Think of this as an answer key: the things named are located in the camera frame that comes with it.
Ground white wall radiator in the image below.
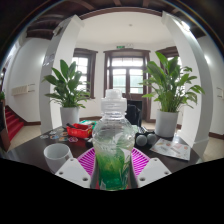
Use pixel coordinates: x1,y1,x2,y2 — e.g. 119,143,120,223
11,83,36,97

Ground red plastic basket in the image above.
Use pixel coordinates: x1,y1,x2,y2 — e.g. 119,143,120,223
65,122,94,140

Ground printed paper leaflet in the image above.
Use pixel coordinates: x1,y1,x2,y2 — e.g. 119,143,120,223
149,137,192,162

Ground red carpeted staircase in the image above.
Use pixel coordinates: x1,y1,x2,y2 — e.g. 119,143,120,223
4,105,25,142

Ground black chair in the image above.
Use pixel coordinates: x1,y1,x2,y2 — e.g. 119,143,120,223
126,99,144,127

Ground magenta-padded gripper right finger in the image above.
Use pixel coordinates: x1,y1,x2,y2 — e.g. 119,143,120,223
130,147,173,189

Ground black dumbbell with grey ends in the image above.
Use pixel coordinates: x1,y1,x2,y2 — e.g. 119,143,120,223
134,132,158,148

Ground dark-framed window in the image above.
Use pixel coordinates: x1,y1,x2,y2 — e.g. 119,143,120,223
155,46,183,68
72,47,99,100

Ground white cup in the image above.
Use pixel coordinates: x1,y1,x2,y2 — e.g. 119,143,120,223
43,143,74,175

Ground clear green-labelled drink bottle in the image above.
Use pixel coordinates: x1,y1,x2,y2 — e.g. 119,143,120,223
92,88,136,192

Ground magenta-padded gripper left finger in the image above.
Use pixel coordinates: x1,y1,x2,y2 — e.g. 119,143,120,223
54,147,98,190

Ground leafy plant in white pot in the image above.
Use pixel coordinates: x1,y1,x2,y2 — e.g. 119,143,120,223
141,51,206,139
42,59,92,128

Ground dark wooden glazed door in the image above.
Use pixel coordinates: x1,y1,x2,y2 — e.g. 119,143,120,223
103,48,152,122

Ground colourful round stickers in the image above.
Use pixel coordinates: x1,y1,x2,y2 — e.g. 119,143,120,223
39,129,80,144

